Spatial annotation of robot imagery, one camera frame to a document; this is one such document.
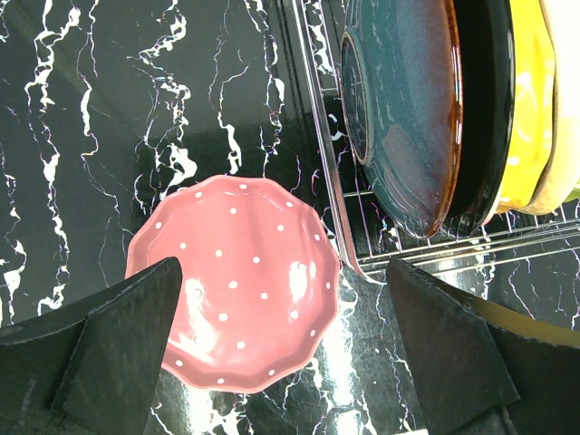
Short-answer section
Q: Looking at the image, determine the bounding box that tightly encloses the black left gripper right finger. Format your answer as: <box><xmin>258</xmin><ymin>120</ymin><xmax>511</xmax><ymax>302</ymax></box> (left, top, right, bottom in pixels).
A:
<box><xmin>387</xmin><ymin>259</ymin><xmax>579</xmax><ymax>434</ymax></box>

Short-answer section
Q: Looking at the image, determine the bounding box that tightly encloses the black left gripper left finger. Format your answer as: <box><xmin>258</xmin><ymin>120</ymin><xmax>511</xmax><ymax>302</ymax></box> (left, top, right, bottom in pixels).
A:
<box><xmin>1</xmin><ymin>257</ymin><xmax>182</xmax><ymax>434</ymax></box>

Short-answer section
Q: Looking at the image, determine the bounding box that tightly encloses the metal wire dish rack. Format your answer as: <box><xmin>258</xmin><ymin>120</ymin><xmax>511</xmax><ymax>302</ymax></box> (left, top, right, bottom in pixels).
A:
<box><xmin>289</xmin><ymin>1</ymin><xmax>579</xmax><ymax>288</ymax></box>

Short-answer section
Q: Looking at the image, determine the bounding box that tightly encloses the blue round plate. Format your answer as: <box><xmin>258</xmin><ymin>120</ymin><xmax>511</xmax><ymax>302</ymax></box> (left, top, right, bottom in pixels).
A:
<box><xmin>341</xmin><ymin>1</ymin><xmax>463</xmax><ymax>238</ymax></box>

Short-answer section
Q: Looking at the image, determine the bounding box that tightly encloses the orange dotted scalloped plate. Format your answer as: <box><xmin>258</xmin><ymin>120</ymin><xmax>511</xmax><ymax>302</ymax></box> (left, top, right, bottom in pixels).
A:
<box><xmin>496</xmin><ymin>0</ymin><xmax>556</xmax><ymax>213</ymax></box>

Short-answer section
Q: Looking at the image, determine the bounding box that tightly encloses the dark brown round plate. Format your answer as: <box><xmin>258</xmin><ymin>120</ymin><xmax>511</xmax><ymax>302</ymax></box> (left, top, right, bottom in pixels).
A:
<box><xmin>440</xmin><ymin>1</ymin><xmax>516</xmax><ymax>239</ymax></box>

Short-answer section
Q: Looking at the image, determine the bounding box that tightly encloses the cream orange floral plate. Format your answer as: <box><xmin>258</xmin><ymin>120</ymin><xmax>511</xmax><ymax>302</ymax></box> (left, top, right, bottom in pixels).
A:
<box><xmin>520</xmin><ymin>0</ymin><xmax>579</xmax><ymax>215</ymax></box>

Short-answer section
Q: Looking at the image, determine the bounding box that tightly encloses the pink scalloped bottom plate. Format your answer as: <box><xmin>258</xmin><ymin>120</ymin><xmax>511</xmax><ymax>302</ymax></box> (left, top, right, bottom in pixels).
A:
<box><xmin>126</xmin><ymin>175</ymin><xmax>341</xmax><ymax>393</ymax></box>

